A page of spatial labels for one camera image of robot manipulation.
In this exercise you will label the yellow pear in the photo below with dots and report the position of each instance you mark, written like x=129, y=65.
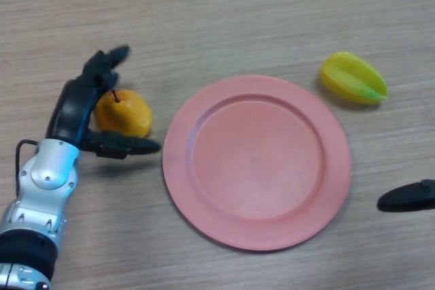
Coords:
x=129, y=113

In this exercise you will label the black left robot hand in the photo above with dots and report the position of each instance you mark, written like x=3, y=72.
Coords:
x=71, y=110

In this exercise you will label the pink round plate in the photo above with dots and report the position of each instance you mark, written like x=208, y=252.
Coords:
x=256, y=167

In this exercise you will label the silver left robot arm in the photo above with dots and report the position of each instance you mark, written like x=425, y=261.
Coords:
x=44, y=184

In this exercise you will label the yellow green starfruit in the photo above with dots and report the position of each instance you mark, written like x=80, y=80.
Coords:
x=353, y=77

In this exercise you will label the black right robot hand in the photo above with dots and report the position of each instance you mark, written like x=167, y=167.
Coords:
x=408, y=198

